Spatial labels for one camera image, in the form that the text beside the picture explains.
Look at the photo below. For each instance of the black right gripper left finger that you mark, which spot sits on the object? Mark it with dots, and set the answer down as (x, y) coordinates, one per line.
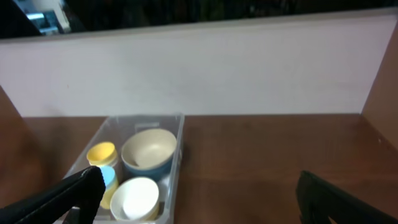
(77, 196)

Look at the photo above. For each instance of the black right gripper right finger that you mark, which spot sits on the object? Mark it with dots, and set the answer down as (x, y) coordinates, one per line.
(322, 202)

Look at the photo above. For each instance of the yellow cup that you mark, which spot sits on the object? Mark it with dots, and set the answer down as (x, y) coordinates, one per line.
(108, 194)
(102, 154)

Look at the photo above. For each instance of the light blue cup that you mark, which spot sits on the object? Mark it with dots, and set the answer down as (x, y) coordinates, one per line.
(109, 177)

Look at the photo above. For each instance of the white small bowl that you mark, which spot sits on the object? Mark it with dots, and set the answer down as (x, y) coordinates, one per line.
(134, 199)

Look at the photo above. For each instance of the dark blue bowl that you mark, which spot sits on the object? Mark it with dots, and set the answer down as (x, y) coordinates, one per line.
(155, 174)

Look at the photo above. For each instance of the cream large bowl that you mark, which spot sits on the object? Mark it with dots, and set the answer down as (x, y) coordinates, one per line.
(149, 149)

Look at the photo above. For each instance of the yellow small bowl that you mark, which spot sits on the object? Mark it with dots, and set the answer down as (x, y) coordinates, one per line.
(153, 213)

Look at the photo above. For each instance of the clear plastic storage bin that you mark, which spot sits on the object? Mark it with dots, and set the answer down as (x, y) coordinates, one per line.
(118, 129)

